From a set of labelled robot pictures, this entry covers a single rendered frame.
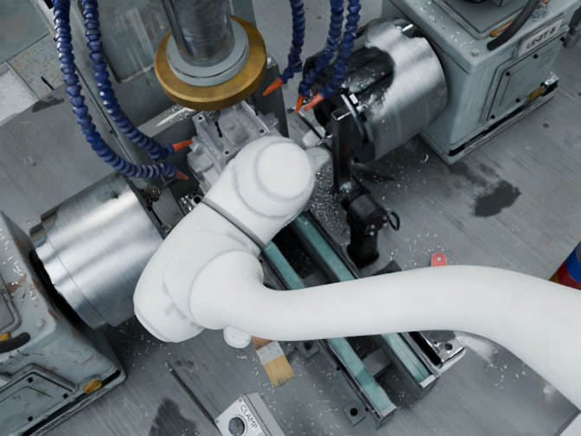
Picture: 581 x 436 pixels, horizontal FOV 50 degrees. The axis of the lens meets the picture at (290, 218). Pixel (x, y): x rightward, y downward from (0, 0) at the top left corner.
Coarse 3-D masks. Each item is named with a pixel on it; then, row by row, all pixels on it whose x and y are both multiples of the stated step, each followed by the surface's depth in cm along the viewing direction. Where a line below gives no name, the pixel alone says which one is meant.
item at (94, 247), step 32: (96, 192) 111; (128, 192) 109; (160, 192) 120; (64, 224) 107; (96, 224) 107; (128, 224) 107; (160, 224) 127; (64, 256) 105; (96, 256) 105; (128, 256) 107; (64, 288) 105; (96, 288) 106; (128, 288) 109; (96, 320) 111
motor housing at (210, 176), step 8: (280, 136) 123; (192, 152) 125; (200, 152) 124; (208, 152) 122; (216, 168) 121; (208, 176) 121; (216, 176) 120; (208, 184) 121; (312, 192) 125; (296, 216) 129
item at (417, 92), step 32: (384, 32) 120; (416, 32) 121; (352, 64) 117; (384, 64) 117; (416, 64) 118; (352, 96) 116; (384, 96) 117; (416, 96) 119; (352, 128) 122; (384, 128) 119; (416, 128) 125
